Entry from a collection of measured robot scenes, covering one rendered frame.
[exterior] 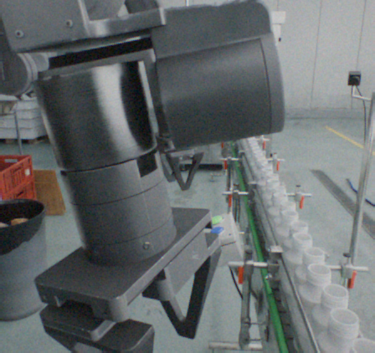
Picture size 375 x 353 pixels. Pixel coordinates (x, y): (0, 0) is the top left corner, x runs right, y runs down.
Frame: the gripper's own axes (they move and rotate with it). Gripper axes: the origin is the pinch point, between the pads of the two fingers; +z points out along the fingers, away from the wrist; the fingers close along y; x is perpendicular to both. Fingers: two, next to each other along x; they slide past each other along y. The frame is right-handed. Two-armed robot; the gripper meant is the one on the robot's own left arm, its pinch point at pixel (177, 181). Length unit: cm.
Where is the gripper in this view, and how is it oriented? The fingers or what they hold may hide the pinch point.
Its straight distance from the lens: 68.6
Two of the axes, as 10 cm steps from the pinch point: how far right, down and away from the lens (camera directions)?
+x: -9.0, 1.9, -4.0
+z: 0.7, 9.6, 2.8
